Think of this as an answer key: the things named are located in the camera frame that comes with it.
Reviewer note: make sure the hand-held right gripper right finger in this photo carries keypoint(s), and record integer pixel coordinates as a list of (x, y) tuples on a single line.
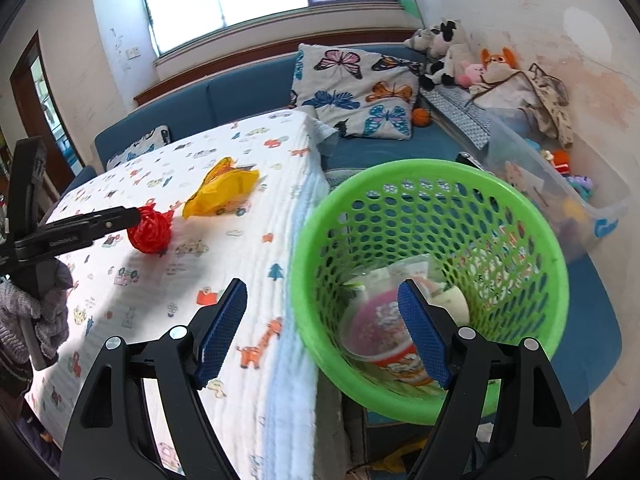
[(425, 340)]

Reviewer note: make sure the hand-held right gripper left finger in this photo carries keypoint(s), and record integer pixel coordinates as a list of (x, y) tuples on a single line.
[(222, 332)]

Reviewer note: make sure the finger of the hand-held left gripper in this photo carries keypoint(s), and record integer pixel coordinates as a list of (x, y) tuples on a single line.
[(75, 235)]

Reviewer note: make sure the red paper cup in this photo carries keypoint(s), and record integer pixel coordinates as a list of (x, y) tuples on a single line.
[(375, 330)]

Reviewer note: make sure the red mesh net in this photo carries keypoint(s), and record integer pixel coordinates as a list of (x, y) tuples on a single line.
[(150, 232)]

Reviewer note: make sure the green plastic basket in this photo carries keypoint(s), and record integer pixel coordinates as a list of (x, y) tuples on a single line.
[(320, 320)]

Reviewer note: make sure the person's left hand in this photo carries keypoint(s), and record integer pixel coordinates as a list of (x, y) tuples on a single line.
[(50, 310)]

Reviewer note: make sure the wooden framed door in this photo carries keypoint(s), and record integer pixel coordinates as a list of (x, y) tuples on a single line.
[(42, 100)]

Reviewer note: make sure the small printed pillow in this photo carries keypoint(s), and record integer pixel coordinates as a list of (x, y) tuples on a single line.
[(137, 147)]

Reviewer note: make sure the yellow plastic bag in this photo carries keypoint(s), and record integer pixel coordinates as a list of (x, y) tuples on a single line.
[(220, 190)]

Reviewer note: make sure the clear plastic storage box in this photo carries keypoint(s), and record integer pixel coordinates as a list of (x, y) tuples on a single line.
[(550, 200)]

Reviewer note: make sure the blue sofa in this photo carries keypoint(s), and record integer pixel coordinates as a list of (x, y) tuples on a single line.
[(240, 90)]

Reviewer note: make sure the purple plastic toy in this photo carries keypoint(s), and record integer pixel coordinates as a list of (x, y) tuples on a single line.
[(581, 184)]

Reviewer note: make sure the small orange ball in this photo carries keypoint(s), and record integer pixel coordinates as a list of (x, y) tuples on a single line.
[(421, 117)]

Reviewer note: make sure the red knit toy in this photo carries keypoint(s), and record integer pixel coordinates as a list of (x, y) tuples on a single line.
[(561, 159)]

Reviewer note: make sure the black and white patterned cushion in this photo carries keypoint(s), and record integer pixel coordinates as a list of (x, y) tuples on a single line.
[(460, 110)]

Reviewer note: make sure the butterfly print pillow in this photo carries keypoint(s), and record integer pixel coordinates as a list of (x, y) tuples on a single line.
[(350, 90)]

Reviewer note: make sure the pink plush toy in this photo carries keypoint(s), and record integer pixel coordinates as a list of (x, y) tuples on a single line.
[(470, 74)]

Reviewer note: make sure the beige cloth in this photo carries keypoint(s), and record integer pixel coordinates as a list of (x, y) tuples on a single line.
[(545, 97)]

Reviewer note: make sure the window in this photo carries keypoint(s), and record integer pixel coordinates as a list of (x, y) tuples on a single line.
[(225, 0)]

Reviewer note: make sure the orange fox plush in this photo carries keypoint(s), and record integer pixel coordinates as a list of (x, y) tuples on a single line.
[(497, 62)]

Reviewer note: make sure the black and white cow plush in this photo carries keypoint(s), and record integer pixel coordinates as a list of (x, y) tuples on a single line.
[(447, 52)]

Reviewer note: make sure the grey plush toy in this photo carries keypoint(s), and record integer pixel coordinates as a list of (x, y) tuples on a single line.
[(421, 40)]

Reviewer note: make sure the white wall switch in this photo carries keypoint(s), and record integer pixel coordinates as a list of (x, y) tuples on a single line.
[(132, 52)]

